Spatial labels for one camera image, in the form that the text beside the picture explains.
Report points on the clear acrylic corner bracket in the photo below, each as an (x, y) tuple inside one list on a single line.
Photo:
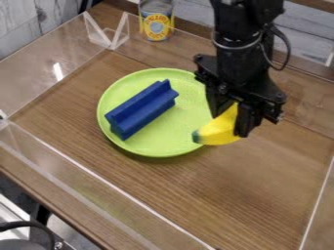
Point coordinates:
[(107, 37)]

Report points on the black metal table bracket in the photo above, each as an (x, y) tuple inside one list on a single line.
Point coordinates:
[(40, 215)]

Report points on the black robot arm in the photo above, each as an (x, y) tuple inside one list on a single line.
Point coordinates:
[(246, 20)]

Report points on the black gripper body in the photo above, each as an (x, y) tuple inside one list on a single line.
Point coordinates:
[(239, 68)]

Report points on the yellow toy banana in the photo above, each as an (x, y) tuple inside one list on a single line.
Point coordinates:
[(218, 132)]

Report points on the green round plate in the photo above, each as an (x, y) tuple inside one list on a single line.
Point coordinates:
[(167, 136)]

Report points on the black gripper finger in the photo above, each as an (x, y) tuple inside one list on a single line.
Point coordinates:
[(247, 120), (219, 100)]

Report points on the blue plastic block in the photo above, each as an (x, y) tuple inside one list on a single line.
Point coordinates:
[(138, 111)]

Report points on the yellow labelled tin can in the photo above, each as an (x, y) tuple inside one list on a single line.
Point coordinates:
[(156, 19)]

